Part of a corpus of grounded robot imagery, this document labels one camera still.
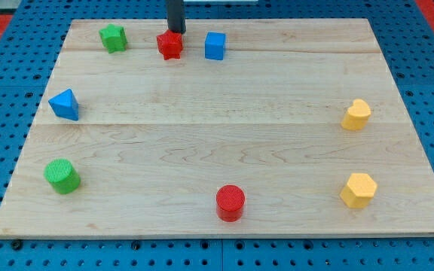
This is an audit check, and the yellow hexagon block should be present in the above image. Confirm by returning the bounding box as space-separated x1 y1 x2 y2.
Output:
340 173 377 209

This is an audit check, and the red star block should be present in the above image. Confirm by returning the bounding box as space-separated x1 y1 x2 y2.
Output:
156 29 183 60

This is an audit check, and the green cylinder block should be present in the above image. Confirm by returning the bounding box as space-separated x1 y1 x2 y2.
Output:
44 158 81 194

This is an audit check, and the light wooden board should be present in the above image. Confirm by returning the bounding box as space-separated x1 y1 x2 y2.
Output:
0 18 434 239

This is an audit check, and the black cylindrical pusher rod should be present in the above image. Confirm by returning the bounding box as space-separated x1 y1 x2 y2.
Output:
165 0 186 34

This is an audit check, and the green star block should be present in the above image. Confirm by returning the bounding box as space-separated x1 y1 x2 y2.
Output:
99 24 127 53

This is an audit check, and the red cylinder block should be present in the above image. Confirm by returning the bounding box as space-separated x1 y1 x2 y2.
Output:
215 184 246 222

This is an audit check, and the yellow heart block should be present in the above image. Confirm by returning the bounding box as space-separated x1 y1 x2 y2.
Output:
341 99 371 131

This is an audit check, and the blue triangle block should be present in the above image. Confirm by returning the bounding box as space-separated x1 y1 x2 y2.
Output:
48 89 79 121

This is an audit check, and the blue cube block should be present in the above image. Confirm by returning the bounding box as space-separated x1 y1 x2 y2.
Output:
204 32 226 60

